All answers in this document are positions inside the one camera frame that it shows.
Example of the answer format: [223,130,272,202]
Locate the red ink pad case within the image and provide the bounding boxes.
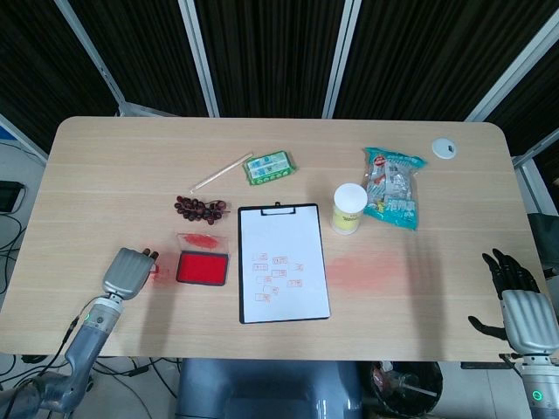
[175,232,231,287]

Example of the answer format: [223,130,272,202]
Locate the white partition post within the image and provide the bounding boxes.
[177,0,220,118]
[55,0,128,117]
[463,17,559,123]
[323,0,362,120]

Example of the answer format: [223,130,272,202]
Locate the black flat device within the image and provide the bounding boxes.
[0,181,27,214]

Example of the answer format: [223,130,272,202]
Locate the black trash bin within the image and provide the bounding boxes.
[364,361,445,419]

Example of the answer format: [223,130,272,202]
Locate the green tissue pack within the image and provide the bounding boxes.
[242,149,299,188]

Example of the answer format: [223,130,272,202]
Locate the white stamped paper sheet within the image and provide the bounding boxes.
[240,207,329,322]

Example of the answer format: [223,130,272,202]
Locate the black clipboard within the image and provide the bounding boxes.
[238,202,332,325]

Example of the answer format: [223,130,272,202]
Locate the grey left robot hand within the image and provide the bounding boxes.
[100,246,161,301]

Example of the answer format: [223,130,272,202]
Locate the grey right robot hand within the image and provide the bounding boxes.
[467,248,559,355]

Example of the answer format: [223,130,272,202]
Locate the dark red grape bunch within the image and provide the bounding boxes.
[173,195,231,226]

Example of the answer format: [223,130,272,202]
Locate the thin wooden stick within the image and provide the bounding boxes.
[190,151,255,193]

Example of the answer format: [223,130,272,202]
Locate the white round table cap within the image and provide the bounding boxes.
[431,137,458,160]

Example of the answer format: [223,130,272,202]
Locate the teal snack bag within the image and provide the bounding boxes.
[361,146,428,233]

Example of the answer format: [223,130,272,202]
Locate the blue-grey robot torso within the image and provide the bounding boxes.
[174,358,363,419]

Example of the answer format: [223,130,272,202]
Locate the clear tennis ball tube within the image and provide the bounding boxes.
[332,182,369,236]

